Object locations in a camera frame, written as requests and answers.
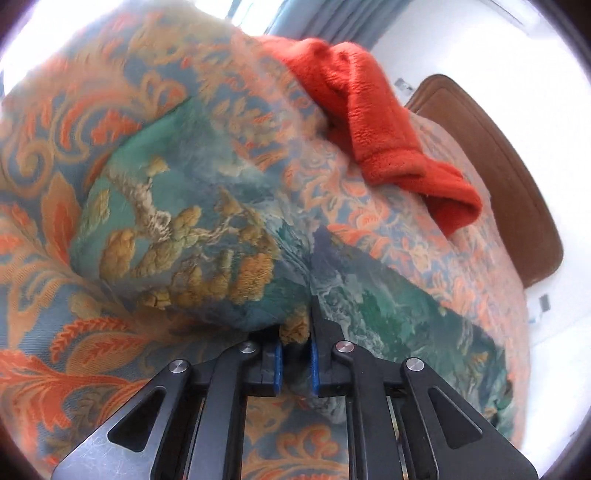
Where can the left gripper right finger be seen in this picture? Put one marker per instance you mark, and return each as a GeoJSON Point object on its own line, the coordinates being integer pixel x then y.
{"type": "Point", "coordinates": [403, 419]}

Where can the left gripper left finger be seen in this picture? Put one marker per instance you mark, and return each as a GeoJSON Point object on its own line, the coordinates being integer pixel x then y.
{"type": "Point", "coordinates": [187, 422]}

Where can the green patterned padded jacket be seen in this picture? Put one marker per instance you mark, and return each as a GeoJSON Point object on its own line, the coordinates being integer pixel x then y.
{"type": "Point", "coordinates": [177, 221]}

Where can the orange floral bed quilt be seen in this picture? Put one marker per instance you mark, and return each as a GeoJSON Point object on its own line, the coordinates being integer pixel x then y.
{"type": "Point", "coordinates": [71, 351]}

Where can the brown wooden headboard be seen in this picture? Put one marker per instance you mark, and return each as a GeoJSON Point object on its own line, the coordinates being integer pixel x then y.
{"type": "Point", "coordinates": [525, 223]}

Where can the red fleece garment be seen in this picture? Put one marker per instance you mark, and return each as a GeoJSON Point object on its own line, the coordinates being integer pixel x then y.
{"type": "Point", "coordinates": [367, 122]}

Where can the grey blue curtain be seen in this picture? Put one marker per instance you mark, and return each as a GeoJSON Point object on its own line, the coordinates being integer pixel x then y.
{"type": "Point", "coordinates": [362, 22]}

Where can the grey wall switch panel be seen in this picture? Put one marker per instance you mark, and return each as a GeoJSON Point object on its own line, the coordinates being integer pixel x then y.
{"type": "Point", "coordinates": [544, 302]}

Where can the left wall switch panel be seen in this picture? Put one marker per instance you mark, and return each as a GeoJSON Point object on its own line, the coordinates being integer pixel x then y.
{"type": "Point", "coordinates": [404, 87]}

